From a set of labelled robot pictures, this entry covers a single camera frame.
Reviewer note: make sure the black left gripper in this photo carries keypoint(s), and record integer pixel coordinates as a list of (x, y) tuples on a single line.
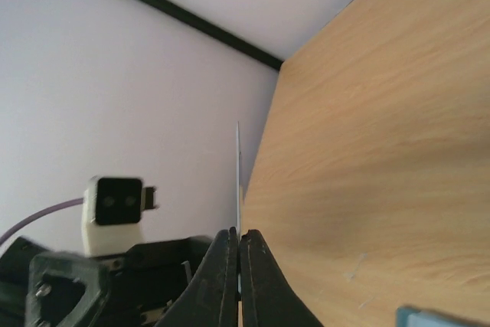
[(40, 288)]

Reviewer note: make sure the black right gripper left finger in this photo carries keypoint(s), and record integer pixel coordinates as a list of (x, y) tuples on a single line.
[(211, 297)]

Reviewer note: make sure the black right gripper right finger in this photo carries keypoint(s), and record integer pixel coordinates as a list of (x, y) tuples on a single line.
[(267, 298)]

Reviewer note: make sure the blue patterned card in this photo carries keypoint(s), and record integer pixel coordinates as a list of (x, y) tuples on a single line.
[(239, 184)]

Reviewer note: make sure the teal leather card holder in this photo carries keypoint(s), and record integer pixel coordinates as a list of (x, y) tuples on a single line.
[(408, 316)]

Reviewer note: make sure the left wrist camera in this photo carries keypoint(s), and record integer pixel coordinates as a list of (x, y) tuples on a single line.
[(111, 214)]

